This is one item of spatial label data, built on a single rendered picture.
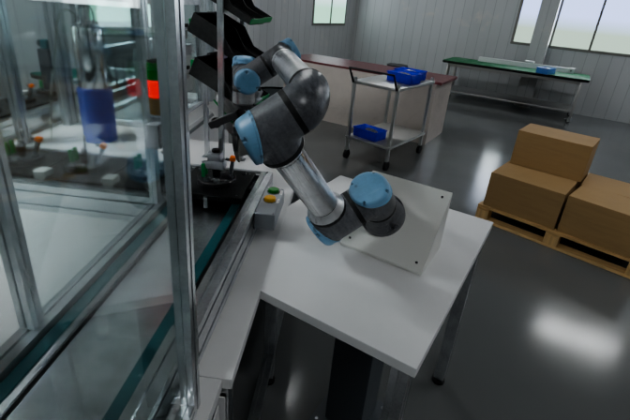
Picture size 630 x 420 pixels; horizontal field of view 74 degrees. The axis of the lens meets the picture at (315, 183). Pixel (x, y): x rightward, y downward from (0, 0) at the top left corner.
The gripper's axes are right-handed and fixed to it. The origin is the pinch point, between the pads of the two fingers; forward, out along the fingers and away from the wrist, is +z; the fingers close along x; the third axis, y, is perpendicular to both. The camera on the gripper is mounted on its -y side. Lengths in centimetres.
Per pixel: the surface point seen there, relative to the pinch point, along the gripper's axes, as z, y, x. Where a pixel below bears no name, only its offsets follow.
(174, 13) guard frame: -51, 14, -84
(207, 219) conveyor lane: 15.3, -4.9, -19.3
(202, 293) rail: 11, 8, -61
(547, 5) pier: -79, 388, 727
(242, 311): 21, 15, -54
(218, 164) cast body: 2.3, -6.1, -2.1
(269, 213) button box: 11.0, 15.5, -18.1
